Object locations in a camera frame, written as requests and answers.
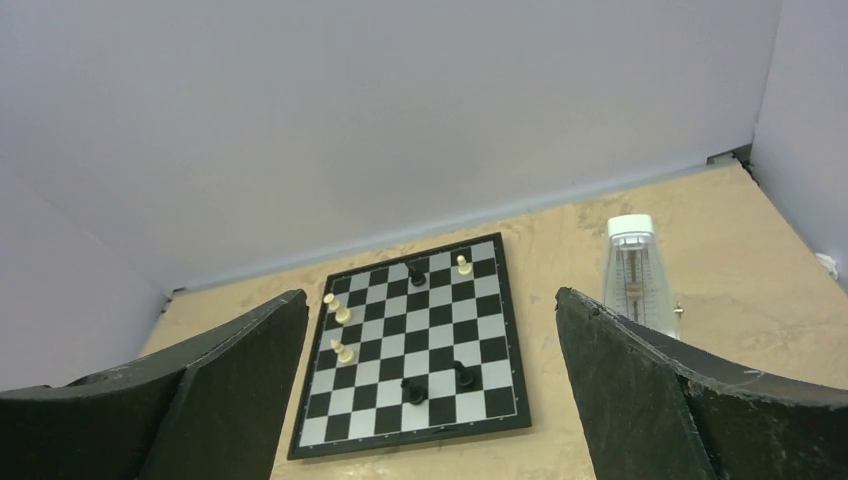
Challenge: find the white chess piece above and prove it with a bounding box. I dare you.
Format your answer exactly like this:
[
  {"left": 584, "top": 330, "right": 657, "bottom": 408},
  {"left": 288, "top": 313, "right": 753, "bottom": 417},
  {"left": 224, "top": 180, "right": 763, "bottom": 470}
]
[
  {"left": 330, "top": 339, "right": 356, "bottom": 365},
  {"left": 323, "top": 293, "right": 352, "bottom": 325}
]

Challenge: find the black chess piece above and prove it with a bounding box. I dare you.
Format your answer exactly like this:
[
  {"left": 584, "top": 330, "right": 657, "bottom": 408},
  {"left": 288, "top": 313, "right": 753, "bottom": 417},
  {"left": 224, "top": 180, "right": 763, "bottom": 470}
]
[
  {"left": 400, "top": 378, "right": 428, "bottom": 405},
  {"left": 405, "top": 262, "right": 427, "bottom": 287},
  {"left": 452, "top": 361, "right": 476, "bottom": 390}
]

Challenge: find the black chess piece near left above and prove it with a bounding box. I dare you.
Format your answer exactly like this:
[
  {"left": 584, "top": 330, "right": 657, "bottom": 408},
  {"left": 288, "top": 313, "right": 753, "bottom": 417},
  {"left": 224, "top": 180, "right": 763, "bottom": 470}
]
[{"left": 400, "top": 378, "right": 428, "bottom": 405}]

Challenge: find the black and silver chessboard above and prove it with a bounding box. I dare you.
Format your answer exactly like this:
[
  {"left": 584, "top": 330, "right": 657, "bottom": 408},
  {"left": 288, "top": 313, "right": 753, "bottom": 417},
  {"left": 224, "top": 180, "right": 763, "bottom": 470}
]
[{"left": 287, "top": 232, "right": 532, "bottom": 460}]

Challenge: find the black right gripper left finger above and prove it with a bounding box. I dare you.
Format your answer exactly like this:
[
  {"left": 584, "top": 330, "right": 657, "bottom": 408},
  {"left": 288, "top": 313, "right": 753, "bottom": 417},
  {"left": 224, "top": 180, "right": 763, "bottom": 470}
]
[{"left": 1, "top": 290, "right": 309, "bottom": 479}]

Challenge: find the white chess piece left upper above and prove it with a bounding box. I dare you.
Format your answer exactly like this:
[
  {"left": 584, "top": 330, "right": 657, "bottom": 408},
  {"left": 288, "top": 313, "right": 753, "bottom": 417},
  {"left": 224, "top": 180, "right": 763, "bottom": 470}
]
[{"left": 323, "top": 293, "right": 352, "bottom": 325}]

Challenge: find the black chess piece near right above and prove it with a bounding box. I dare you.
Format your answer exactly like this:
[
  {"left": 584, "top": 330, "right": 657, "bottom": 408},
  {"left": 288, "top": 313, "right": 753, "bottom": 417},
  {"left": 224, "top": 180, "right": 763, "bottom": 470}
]
[{"left": 452, "top": 361, "right": 476, "bottom": 390}]

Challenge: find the white chess piece left lower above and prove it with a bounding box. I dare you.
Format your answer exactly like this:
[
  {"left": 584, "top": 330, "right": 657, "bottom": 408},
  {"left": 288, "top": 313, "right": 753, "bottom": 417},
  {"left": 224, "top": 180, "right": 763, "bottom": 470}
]
[{"left": 330, "top": 339, "right": 356, "bottom": 365}]

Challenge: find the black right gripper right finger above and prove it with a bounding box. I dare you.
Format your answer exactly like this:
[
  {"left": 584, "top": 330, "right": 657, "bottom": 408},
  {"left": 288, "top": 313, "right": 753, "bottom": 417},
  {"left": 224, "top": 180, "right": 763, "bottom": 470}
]
[{"left": 555, "top": 287, "right": 847, "bottom": 479}]

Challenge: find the black chess piece far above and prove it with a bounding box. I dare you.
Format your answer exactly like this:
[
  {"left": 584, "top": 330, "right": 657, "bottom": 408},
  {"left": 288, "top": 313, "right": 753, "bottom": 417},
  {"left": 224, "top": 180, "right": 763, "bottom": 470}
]
[{"left": 405, "top": 262, "right": 427, "bottom": 287}]

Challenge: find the white translucent metronome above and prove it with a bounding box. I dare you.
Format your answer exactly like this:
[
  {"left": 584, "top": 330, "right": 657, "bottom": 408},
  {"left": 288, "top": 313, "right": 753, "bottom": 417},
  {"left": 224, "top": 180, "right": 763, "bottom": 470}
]
[{"left": 601, "top": 214, "right": 680, "bottom": 339}]

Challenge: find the white chess pawn far right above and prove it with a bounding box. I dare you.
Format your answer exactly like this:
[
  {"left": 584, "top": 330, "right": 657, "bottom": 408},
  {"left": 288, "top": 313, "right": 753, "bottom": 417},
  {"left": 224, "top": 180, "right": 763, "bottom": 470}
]
[{"left": 456, "top": 255, "right": 473, "bottom": 276}]

